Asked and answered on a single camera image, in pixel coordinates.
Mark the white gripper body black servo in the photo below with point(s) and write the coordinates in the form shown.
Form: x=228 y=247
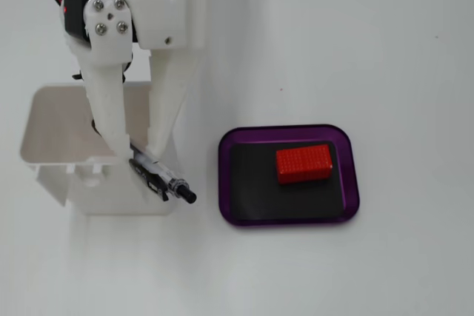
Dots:
x=155 y=16

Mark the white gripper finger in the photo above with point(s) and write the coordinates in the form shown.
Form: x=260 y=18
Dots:
x=107 y=83
x=166 y=94

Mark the black clear ballpoint pen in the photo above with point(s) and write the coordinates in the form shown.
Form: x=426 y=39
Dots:
x=168 y=179

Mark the white plastic pen holder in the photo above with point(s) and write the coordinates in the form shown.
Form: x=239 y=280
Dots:
x=55 y=127

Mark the black tray mat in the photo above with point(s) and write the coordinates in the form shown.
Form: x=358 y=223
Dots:
x=255 y=186

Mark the red studded block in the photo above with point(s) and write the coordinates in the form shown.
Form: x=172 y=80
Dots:
x=301 y=164

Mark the purple metal tray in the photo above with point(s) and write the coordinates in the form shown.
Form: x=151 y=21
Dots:
x=351 y=183

